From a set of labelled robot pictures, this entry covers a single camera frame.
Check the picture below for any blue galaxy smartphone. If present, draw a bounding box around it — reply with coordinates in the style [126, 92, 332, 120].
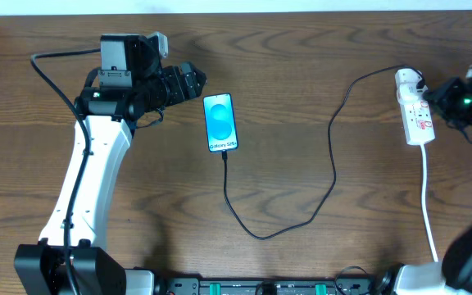
[203, 93, 238, 152]

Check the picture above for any black usb charging cable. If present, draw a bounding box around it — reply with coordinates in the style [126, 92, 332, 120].
[220, 64, 427, 241]

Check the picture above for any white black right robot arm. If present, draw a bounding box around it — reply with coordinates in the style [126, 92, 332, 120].
[372, 61, 472, 294]

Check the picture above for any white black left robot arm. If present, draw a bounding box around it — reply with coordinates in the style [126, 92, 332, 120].
[14, 32, 207, 294]

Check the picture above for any white power strip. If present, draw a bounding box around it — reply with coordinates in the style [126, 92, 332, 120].
[397, 91, 435, 146]

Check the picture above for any white power strip cord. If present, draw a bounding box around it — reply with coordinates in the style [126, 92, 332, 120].
[419, 143, 440, 263]

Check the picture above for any white usb wall charger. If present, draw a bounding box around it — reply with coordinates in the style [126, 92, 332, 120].
[395, 68, 428, 105]

